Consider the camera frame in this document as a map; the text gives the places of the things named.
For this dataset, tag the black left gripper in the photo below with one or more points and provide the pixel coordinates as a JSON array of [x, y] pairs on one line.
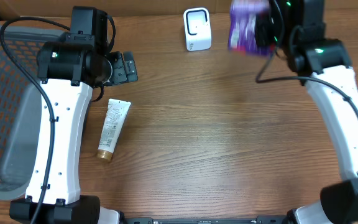
[[122, 74]]

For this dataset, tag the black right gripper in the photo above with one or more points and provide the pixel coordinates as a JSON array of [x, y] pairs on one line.
[[261, 35]]

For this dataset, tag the red purple snack packet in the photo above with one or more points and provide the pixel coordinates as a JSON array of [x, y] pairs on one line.
[[243, 14]]

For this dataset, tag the white gold-capped tube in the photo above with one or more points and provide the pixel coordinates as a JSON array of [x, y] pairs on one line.
[[113, 123]]

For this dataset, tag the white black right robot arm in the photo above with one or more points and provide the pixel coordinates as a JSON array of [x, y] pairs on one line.
[[324, 68]]

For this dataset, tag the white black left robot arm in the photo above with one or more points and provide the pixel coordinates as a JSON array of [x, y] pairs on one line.
[[69, 69]]

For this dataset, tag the white barcode scanner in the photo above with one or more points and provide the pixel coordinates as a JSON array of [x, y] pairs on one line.
[[197, 27]]

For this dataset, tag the grey plastic basket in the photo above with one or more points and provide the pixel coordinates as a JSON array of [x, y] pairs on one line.
[[26, 157]]

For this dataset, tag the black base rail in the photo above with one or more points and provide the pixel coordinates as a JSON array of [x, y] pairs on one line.
[[197, 221]]

